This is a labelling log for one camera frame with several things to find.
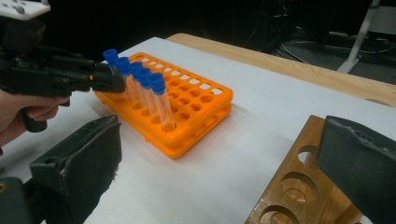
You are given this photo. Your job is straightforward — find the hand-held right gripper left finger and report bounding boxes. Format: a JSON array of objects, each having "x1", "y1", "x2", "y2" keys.
[{"x1": 29, "y1": 114, "x2": 123, "y2": 224}]

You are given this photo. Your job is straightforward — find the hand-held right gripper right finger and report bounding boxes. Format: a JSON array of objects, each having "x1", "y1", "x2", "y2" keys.
[{"x1": 317, "y1": 115, "x2": 396, "y2": 224}]

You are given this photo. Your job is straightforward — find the blue-capped clear test tube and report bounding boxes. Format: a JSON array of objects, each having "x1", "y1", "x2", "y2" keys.
[
  {"x1": 114, "y1": 56, "x2": 141, "y2": 110},
  {"x1": 134, "y1": 67, "x2": 162, "y2": 125},
  {"x1": 128, "y1": 61, "x2": 150, "y2": 119},
  {"x1": 147, "y1": 72, "x2": 177, "y2": 133},
  {"x1": 102, "y1": 49, "x2": 125, "y2": 104}
]

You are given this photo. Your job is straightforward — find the wooden test tube rack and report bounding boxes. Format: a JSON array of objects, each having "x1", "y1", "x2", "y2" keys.
[{"x1": 244, "y1": 115, "x2": 365, "y2": 224}]

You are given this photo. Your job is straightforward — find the orange plastic test tube rack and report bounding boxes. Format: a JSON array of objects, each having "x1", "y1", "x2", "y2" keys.
[{"x1": 93, "y1": 51, "x2": 234, "y2": 160}]

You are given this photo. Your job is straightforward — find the white table cover sheet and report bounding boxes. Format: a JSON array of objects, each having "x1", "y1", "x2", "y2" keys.
[{"x1": 0, "y1": 36, "x2": 396, "y2": 224}]

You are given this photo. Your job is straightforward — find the white metal desk frame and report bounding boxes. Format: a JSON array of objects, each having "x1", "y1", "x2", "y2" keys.
[{"x1": 336, "y1": 0, "x2": 396, "y2": 75}]

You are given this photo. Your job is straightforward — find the white floor cable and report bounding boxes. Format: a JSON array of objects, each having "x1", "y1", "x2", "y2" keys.
[{"x1": 278, "y1": 40, "x2": 312, "y2": 64}]

